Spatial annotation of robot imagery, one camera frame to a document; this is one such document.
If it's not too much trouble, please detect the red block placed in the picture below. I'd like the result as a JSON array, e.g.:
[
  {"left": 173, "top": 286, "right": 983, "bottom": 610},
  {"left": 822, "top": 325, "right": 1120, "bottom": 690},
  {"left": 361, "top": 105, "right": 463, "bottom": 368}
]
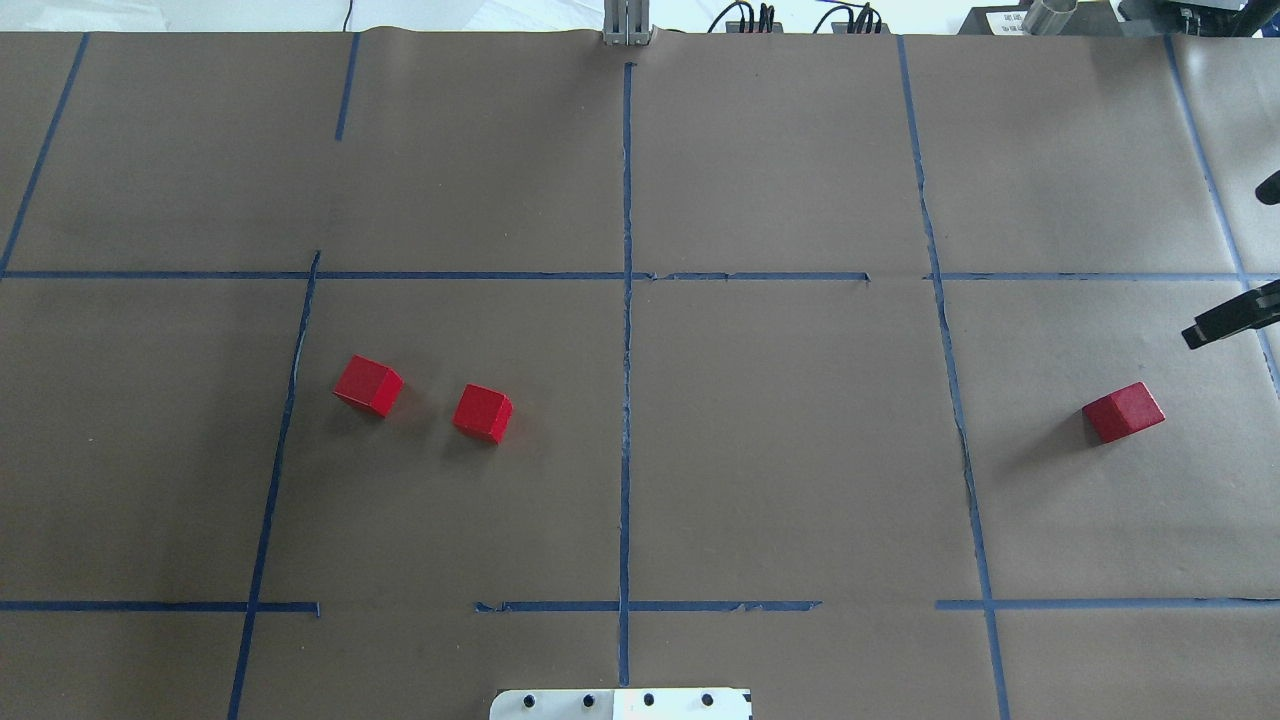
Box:
[
  {"left": 1082, "top": 380, "right": 1167, "bottom": 445},
  {"left": 451, "top": 383, "right": 515, "bottom": 445}
]

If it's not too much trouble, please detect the brown paper table cover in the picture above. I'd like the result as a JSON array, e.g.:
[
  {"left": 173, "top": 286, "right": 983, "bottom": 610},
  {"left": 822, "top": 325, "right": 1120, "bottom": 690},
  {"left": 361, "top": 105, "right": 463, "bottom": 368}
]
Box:
[{"left": 3, "top": 28, "right": 1277, "bottom": 719}]

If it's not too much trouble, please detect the red block far left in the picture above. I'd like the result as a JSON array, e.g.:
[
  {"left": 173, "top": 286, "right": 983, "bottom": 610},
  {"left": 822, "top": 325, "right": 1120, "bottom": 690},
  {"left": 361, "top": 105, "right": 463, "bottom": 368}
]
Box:
[{"left": 332, "top": 354, "right": 404, "bottom": 418}]

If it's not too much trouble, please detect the aluminium frame post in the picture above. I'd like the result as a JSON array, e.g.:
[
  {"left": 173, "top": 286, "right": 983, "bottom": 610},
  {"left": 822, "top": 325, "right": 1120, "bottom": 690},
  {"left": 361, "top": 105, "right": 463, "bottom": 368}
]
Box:
[{"left": 602, "top": 0, "right": 653, "bottom": 46}]

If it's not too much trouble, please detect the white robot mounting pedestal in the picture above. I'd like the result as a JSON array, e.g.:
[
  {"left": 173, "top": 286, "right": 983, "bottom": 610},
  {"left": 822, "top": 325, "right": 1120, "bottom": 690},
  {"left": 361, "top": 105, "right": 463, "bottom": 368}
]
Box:
[{"left": 488, "top": 687, "right": 754, "bottom": 719}]

